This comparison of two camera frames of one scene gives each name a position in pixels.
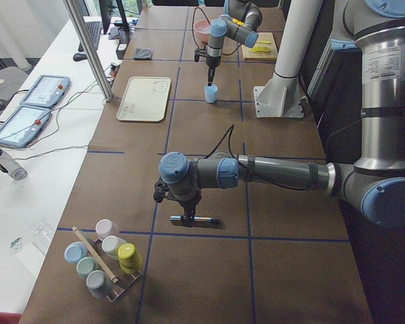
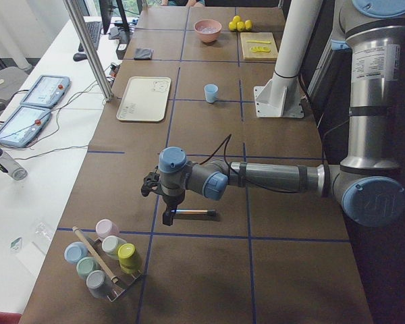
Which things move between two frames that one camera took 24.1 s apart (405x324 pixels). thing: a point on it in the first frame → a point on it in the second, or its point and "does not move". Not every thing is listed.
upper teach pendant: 46,92 does not move
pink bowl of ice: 202,30 does not move
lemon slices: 260,49 does not move
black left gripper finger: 189,216 → 167,217
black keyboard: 94,29 does not move
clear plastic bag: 42,235 does not move
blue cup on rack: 74,250 does not move
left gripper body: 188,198 → 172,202
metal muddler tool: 190,218 → 210,212
